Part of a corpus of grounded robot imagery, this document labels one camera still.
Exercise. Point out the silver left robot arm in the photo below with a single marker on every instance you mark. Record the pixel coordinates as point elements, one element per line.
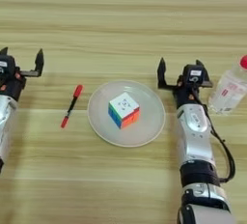
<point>6,121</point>

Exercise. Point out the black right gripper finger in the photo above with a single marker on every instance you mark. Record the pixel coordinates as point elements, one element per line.
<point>161,73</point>
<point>199,62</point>

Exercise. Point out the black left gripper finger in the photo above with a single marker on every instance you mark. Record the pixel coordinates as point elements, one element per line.
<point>39,62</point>
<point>4,51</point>

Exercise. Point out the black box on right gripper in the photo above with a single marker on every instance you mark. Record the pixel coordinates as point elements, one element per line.
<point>193,73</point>

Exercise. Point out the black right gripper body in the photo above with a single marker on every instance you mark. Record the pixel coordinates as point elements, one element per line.
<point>189,96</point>

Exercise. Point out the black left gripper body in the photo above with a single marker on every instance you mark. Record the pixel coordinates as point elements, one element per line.
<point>11,88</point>

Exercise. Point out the clear bottle with red cap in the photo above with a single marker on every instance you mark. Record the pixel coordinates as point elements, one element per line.
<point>226,94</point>

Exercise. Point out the round white plate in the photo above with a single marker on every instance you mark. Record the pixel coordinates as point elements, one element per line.
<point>99,115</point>

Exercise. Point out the multicolour puzzle cube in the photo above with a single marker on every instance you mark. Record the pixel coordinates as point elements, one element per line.
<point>123,104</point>

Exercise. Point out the red and black marker pen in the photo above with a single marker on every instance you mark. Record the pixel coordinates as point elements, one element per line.
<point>78,90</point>

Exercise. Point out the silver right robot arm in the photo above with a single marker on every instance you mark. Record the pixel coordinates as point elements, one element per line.
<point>196,131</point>

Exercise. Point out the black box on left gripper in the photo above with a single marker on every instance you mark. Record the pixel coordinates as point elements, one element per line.
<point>6,65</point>

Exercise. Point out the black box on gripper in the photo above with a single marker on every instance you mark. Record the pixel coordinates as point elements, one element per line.
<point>193,73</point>
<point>6,65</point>

